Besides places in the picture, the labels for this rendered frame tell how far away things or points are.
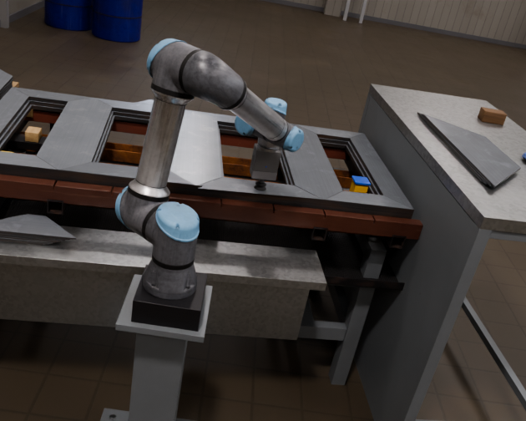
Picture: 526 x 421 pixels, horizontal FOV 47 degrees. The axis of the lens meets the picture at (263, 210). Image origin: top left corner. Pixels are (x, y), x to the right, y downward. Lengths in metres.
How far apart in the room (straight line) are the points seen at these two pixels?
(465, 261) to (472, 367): 1.19
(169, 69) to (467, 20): 11.14
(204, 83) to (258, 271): 0.72
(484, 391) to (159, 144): 1.92
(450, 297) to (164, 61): 1.12
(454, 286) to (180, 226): 0.88
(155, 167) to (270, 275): 0.56
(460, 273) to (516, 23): 11.05
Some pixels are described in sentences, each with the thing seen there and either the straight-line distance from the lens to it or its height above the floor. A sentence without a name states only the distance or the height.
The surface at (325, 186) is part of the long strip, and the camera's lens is 2.19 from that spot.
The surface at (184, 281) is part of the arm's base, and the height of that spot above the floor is 0.80.
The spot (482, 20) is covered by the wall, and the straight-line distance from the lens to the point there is 12.58.
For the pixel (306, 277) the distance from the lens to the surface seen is 1.98.
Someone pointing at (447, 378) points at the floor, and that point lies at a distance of 2.90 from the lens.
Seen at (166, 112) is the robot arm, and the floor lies 1.22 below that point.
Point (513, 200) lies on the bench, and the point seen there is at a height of 1.05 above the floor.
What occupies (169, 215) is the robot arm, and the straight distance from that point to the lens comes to 1.58.
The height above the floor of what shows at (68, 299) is 0.41.
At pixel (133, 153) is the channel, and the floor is 0.72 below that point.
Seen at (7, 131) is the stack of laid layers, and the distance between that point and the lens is 2.38.
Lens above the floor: 1.75
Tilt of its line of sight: 27 degrees down
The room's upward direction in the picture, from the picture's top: 11 degrees clockwise
